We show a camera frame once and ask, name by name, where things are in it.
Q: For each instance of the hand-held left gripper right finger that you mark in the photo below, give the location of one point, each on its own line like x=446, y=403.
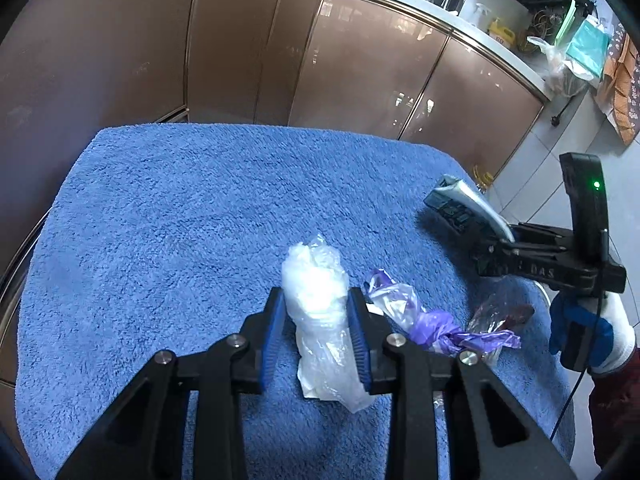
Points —
x=358, y=340

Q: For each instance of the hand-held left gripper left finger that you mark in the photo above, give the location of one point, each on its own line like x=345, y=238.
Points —
x=274, y=340

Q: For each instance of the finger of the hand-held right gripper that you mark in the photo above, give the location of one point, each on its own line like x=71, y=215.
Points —
x=495, y=252
x=540, y=234

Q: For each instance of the clear plastic bag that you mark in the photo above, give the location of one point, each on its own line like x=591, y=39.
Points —
x=557, y=67
x=315, y=300

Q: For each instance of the person's right forearm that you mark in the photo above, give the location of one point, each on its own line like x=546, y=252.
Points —
x=615, y=410

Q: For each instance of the person's right hand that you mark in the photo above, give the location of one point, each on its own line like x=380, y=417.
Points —
x=612, y=330

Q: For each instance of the clear red wrapper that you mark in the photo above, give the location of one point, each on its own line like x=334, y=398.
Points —
x=505, y=312

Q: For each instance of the cooking oil bottle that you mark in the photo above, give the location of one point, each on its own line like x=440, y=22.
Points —
x=483, y=177

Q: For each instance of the purple plastic bag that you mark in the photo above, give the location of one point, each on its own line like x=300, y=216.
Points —
x=435, y=332

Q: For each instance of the orange floral cloth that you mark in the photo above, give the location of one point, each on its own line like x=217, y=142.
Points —
x=622, y=90

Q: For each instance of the blue terry towel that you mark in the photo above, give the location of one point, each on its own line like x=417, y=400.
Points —
x=175, y=235

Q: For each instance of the green paper bag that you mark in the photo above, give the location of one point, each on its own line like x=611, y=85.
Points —
x=590, y=47

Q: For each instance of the yellow bottle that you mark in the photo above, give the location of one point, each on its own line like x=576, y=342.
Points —
x=501, y=32

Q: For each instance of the white kitchen countertop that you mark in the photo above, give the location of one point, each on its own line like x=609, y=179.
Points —
x=480, y=35

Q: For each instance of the white spray bottle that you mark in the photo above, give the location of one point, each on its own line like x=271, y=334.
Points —
x=482, y=15

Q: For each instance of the brown kitchen cabinet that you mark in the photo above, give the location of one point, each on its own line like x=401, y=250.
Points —
x=350, y=60

